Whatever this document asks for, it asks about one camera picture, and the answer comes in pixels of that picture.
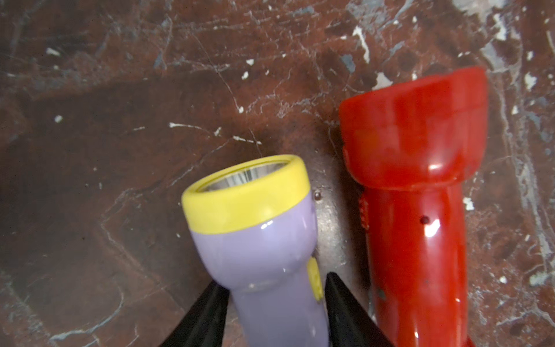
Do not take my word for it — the all-red flashlight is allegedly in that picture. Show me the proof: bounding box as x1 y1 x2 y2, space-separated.
339 67 489 346

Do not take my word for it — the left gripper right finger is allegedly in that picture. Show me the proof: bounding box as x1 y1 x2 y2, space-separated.
325 272 393 347

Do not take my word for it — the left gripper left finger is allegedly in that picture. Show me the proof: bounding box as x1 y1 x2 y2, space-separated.
160 280 230 347

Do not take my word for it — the purple flashlight yellow head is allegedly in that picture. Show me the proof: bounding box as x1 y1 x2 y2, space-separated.
182 155 330 346

